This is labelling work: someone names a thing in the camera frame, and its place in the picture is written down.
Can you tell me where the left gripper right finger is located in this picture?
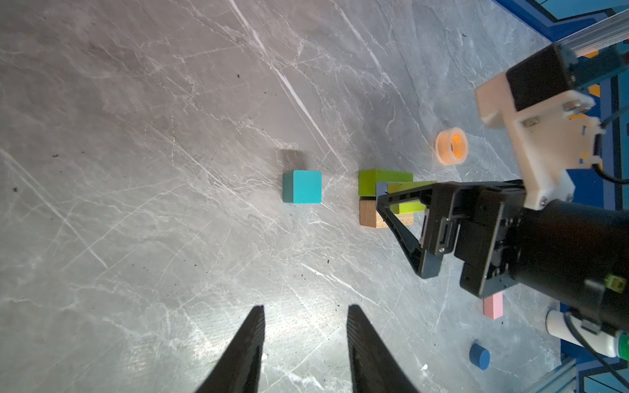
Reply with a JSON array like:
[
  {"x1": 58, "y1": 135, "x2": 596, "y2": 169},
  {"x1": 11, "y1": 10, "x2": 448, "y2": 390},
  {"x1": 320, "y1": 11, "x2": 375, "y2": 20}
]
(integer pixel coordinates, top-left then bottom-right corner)
[{"x1": 347, "y1": 305, "x2": 419, "y2": 392}]

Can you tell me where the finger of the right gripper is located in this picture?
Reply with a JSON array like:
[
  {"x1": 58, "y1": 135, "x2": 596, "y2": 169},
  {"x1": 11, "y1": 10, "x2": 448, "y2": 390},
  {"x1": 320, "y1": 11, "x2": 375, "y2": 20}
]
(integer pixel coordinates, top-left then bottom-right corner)
[{"x1": 376, "y1": 184, "x2": 443, "y2": 279}]

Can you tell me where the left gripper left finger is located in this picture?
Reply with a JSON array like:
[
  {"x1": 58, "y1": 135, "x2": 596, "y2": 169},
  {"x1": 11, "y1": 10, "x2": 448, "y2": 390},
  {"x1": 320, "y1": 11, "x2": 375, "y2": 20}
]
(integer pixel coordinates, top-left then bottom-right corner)
[{"x1": 197, "y1": 306, "x2": 265, "y2": 393}]

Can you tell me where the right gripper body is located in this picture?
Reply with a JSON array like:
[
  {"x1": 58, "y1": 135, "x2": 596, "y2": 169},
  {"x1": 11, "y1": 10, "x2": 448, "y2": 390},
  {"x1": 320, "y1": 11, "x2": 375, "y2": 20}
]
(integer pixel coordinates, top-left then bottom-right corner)
[{"x1": 419, "y1": 180, "x2": 526, "y2": 299}]

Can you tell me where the light green rectangular block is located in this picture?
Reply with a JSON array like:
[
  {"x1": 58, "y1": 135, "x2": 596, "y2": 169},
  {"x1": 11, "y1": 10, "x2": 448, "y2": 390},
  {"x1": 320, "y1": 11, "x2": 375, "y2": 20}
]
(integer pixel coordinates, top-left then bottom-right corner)
[{"x1": 387, "y1": 180, "x2": 438, "y2": 215}]

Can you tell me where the natural wood rectangular block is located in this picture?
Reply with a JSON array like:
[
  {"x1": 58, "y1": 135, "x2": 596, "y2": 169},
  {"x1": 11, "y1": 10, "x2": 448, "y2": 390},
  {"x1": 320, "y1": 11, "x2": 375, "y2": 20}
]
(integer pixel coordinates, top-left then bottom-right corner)
[{"x1": 359, "y1": 197, "x2": 414, "y2": 229}]

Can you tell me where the pink rectangular block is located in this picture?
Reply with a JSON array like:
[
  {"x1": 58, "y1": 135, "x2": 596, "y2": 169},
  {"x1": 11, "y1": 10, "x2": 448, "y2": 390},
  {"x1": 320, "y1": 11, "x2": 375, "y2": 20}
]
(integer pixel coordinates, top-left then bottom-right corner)
[{"x1": 483, "y1": 292, "x2": 504, "y2": 320}]

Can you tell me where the blue cube block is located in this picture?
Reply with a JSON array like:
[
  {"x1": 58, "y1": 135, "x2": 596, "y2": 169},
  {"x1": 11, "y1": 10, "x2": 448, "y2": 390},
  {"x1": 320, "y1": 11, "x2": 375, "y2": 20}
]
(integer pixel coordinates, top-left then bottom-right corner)
[{"x1": 376, "y1": 182, "x2": 389, "y2": 199}]

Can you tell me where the dark green rectangular block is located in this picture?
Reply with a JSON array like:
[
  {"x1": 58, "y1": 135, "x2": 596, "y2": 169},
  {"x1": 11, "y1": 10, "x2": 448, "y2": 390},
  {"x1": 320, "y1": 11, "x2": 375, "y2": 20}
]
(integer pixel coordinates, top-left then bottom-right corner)
[{"x1": 358, "y1": 169, "x2": 414, "y2": 197}]

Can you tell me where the teal cube block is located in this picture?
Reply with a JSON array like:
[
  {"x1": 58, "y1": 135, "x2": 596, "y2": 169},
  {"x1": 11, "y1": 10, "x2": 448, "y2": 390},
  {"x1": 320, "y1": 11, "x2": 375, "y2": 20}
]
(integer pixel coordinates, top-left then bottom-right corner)
[{"x1": 283, "y1": 170, "x2": 323, "y2": 204}]

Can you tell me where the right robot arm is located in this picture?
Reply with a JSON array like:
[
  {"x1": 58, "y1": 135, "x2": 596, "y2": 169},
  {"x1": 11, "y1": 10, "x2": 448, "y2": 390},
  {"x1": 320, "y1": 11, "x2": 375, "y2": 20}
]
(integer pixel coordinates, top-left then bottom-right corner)
[{"x1": 377, "y1": 180, "x2": 628, "y2": 332}]

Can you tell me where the dark blue cylinder block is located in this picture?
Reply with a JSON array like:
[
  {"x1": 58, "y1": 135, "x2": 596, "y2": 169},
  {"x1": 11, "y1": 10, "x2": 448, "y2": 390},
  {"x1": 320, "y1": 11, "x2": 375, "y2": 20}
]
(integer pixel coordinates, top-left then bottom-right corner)
[{"x1": 469, "y1": 343, "x2": 491, "y2": 371}]

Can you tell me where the white bottle green cap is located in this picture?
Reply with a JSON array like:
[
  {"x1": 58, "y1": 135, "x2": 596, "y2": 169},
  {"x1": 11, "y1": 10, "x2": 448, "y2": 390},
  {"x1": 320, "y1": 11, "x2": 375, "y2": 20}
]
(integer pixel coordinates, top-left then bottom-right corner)
[{"x1": 545, "y1": 310, "x2": 628, "y2": 360}]

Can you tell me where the orange tape ring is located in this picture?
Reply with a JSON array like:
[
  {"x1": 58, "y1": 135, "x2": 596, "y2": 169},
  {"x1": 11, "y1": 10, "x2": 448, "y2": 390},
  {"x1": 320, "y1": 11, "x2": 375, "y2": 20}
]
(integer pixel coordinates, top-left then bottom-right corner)
[{"x1": 434, "y1": 127, "x2": 468, "y2": 166}]

